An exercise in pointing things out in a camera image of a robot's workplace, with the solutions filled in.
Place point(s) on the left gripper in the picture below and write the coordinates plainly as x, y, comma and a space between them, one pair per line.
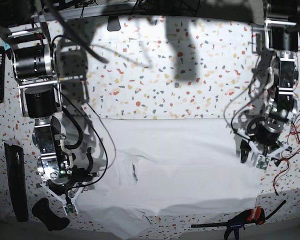
262, 138

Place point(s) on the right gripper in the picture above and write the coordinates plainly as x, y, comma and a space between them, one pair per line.
65, 185

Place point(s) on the white T-shirt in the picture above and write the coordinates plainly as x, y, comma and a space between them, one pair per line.
168, 168

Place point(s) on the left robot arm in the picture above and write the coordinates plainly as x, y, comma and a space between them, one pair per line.
282, 41

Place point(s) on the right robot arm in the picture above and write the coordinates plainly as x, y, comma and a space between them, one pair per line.
34, 67

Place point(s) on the long black pouch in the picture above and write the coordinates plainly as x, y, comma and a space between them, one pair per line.
14, 156

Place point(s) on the black orange bar clamp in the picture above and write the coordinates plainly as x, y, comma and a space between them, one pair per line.
234, 225

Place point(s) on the blue highlighter marker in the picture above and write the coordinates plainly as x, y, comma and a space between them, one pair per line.
8, 50

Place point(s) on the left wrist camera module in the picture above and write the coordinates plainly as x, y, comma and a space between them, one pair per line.
262, 162

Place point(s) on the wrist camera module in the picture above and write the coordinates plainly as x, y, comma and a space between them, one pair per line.
70, 209
262, 162

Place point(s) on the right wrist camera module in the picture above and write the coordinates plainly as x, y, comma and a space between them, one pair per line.
70, 209

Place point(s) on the grey camera stand base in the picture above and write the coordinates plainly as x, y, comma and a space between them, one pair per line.
113, 24

